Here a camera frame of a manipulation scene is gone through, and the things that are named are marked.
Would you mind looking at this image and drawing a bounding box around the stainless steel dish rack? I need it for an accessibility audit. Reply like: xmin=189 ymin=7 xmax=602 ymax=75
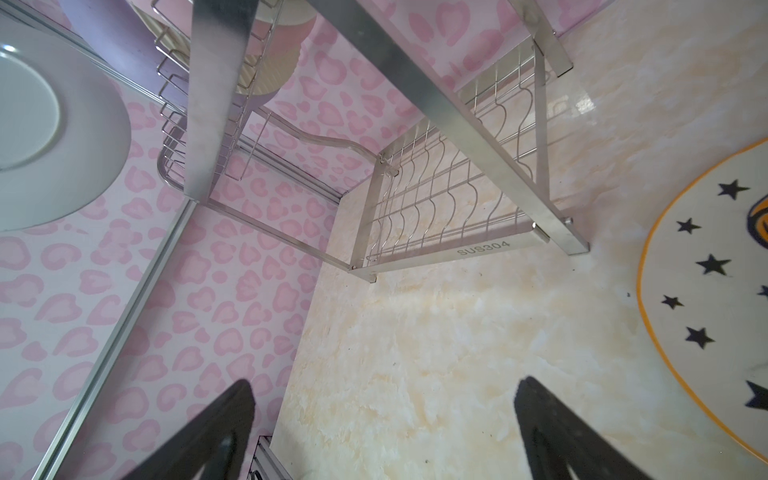
xmin=149 ymin=0 xmax=591 ymax=283

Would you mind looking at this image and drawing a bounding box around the white plate dark rim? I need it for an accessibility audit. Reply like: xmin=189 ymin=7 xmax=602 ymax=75
xmin=1 ymin=17 xmax=131 ymax=231

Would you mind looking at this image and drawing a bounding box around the pink bear plate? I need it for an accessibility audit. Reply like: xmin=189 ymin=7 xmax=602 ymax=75
xmin=238 ymin=17 xmax=316 ymax=95

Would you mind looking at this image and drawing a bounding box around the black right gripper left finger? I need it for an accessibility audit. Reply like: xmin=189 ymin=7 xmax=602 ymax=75
xmin=126 ymin=379 xmax=255 ymax=479

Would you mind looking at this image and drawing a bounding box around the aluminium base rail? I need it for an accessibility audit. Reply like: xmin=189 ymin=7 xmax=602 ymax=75
xmin=247 ymin=435 xmax=292 ymax=480

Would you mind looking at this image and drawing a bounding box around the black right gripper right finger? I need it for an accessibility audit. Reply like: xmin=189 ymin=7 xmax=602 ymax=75
xmin=514 ymin=376 xmax=648 ymax=480

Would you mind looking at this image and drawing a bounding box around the white plate orange sunburst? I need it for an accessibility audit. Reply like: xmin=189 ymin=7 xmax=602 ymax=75
xmin=256 ymin=0 xmax=317 ymax=26

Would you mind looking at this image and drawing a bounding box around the orange rimmed star plate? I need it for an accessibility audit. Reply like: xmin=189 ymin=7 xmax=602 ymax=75
xmin=637 ymin=141 xmax=767 ymax=461

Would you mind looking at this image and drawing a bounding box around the purple bear plate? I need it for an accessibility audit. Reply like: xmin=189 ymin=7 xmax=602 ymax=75
xmin=59 ymin=0 xmax=188 ymax=110

